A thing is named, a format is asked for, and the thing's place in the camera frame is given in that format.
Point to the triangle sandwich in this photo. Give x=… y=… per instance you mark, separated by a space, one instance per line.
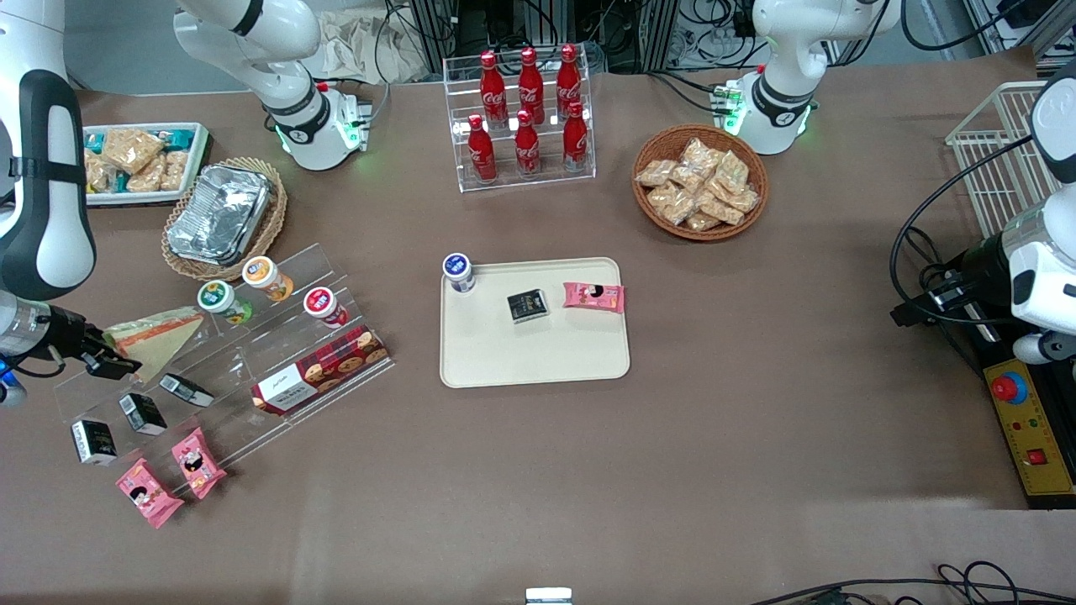
x=160 y=340

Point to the crumpled beige cloth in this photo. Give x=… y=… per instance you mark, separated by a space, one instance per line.
x=353 y=46

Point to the red cola bottle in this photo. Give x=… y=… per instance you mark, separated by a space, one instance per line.
x=569 y=77
x=481 y=153
x=530 y=82
x=493 y=84
x=576 y=141
x=527 y=147

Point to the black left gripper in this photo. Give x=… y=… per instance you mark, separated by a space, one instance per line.
x=979 y=266

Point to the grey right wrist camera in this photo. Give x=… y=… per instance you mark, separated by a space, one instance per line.
x=10 y=388

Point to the blue lid yogurt cup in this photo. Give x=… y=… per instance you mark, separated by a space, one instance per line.
x=458 y=270

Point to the red lid cup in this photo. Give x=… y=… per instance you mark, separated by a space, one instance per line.
x=321 y=301

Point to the red tartan cookie box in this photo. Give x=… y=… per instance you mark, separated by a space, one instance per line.
x=324 y=370

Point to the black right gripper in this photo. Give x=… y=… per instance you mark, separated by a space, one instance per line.
x=69 y=330

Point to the orange lid cup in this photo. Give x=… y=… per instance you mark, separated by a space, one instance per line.
x=262 y=273

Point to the clear acrylic bottle rack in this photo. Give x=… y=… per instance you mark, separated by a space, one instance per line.
x=580 y=172

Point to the pink snack pack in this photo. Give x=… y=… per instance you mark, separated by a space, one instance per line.
x=198 y=462
x=593 y=297
x=148 y=493

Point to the small white block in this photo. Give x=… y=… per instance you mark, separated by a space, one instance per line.
x=549 y=597

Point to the clear bag of crackers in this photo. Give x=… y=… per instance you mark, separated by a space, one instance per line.
x=672 y=204
x=147 y=178
x=132 y=149
x=702 y=155
x=702 y=222
x=656 y=173
x=743 y=200
x=688 y=179
x=719 y=210
x=733 y=170
x=175 y=170
x=102 y=174

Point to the small black box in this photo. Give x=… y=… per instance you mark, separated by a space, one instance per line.
x=141 y=414
x=528 y=306
x=187 y=390
x=93 y=443

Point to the oval wicker basket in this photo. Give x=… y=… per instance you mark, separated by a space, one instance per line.
x=273 y=223

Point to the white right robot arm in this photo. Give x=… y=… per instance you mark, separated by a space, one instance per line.
x=252 y=42

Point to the teal snack pack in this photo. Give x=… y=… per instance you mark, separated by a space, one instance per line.
x=178 y=134

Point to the cream plastic tray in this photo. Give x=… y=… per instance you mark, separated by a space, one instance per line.
x=538 y=353

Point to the yellow emergency stop box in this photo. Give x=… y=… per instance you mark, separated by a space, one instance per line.
x=1030 y=428

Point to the round wicker basket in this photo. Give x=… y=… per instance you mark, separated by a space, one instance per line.
x=656 y=227

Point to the green lid cup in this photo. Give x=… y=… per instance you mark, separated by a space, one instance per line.
x=218 y=297

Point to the clear acrylic step display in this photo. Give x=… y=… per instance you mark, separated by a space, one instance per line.
x=252 y=353

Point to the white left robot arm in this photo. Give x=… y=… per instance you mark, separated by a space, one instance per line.
x=786 y=76

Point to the stacked aluminium foil trays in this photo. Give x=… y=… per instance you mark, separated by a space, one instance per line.
x=218 y=214

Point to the white rectangular snack tray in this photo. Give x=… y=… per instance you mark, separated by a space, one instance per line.
x=197 y=155

